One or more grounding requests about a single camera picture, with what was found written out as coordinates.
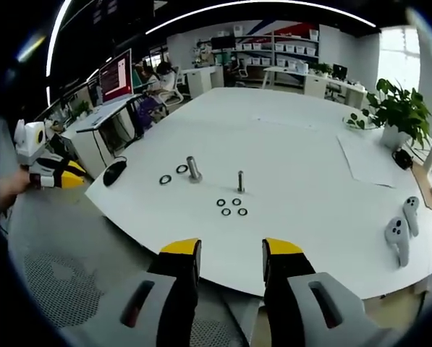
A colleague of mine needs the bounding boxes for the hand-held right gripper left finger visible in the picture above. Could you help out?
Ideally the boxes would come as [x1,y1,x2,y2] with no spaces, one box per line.
[62,237,203,347]

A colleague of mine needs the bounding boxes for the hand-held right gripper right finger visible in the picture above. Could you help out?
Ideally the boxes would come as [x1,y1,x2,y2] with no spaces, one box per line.
[261,237,401,347]

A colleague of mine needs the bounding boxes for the large metal threaded stud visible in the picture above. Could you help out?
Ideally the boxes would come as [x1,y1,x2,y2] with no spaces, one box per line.
[185,155,203,184]

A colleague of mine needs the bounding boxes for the person's left hand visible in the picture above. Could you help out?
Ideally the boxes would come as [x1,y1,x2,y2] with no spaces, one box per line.
[0,168,33,211]

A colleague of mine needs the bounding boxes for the black computer mouse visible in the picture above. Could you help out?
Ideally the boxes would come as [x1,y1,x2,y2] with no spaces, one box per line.
[102,160,127,187]

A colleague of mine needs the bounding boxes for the white office desk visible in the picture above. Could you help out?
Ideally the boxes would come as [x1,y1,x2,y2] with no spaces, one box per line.
[62,94,144,180]

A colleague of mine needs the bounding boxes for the purple cloth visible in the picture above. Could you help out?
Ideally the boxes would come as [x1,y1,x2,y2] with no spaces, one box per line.
[135,95,158,129]

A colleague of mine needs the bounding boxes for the grey mesh office chair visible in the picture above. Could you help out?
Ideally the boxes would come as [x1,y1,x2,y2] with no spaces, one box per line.
[20,249,245,347]

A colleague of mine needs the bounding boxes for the large computer monitor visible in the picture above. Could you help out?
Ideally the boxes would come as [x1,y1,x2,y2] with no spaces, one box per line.
[98,48,134,106]

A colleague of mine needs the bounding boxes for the white handheld controller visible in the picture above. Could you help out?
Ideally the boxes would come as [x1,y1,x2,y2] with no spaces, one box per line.
[384,216,411,268]
[402,196,420,238]

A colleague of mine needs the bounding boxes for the white office chair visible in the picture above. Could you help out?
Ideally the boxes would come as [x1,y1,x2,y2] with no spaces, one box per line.
[146,67,187,108]

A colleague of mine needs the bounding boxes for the white low cabinet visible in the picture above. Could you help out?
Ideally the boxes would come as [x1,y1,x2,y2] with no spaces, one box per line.
[182,66,226,99]

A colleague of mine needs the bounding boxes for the white paper sheet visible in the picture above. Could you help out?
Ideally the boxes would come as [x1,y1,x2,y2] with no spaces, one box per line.
[336,133,415,189]

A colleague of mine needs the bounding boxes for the brown cork board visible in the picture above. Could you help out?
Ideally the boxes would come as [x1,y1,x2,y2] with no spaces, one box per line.
[410,164,432,214]

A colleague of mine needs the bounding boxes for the small black device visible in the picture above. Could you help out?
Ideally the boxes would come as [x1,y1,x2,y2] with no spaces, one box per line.
[391,147,414,171]

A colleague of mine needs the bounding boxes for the potted green plant white pot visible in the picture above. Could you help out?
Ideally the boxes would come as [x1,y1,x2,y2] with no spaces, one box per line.
[362,77,432,151]

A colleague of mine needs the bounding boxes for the curved ceiling light strip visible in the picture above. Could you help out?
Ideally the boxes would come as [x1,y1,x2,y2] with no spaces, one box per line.
[145,1,378,36]

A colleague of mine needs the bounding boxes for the white side table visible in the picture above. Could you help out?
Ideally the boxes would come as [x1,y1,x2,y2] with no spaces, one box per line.
[262,66,309,91]

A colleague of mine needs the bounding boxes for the rows of white storage bins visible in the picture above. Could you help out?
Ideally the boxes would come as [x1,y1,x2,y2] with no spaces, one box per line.
[235,29,320,69]

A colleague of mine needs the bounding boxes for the grey wall shelving unit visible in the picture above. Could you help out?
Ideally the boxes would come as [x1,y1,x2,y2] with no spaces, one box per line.
[232,23,321,73]

